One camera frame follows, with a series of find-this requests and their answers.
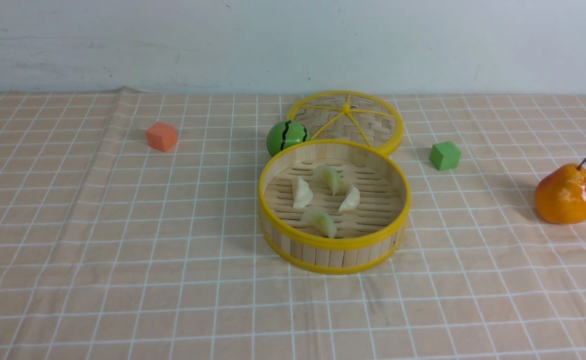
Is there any pale green dumpling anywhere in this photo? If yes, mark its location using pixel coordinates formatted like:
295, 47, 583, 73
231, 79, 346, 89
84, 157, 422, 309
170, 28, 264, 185
314, 164, 343, 196
300, 209, 337, 239

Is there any orange-yellow toy pear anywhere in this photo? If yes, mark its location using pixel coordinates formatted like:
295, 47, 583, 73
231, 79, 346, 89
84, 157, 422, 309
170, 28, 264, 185
534, 157, 586, 224

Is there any white dumpling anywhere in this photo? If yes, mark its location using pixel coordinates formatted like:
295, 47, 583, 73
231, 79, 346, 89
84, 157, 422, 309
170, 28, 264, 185
291, 176, 314, 209
338, 183, 360, 214

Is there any yellow-rimmed woven steamer lid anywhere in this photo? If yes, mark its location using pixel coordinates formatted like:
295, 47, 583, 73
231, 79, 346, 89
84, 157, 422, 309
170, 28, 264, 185
286, 90, 405, 157

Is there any white dumpling front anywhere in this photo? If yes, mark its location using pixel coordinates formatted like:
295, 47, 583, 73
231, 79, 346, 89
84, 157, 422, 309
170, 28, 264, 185
338, 183, 360, 214

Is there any green toy watermelon ball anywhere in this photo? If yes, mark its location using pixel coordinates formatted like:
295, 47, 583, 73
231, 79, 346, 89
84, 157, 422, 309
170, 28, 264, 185
267, 120, 311, 157

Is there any orange wooden cube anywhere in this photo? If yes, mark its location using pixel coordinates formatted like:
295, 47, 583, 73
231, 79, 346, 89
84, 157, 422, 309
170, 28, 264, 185
146, 121, 178, 152

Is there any green wooden cube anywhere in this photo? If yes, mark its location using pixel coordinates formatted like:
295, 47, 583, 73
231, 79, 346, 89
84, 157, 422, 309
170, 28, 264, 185
428, 140, 462, 171

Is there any yellow-rimmed bamboo steamer tray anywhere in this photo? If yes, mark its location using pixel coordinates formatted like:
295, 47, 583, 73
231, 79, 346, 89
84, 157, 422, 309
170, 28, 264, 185
258, 139, 413, 275

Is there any pale green dumpling front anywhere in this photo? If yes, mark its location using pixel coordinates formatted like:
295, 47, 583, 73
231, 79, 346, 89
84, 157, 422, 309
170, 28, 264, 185
300, 209, 337, 239

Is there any checkered beige tablecloth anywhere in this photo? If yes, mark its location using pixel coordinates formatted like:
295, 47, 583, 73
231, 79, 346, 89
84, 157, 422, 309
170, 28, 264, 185
0, 88, 586, 360

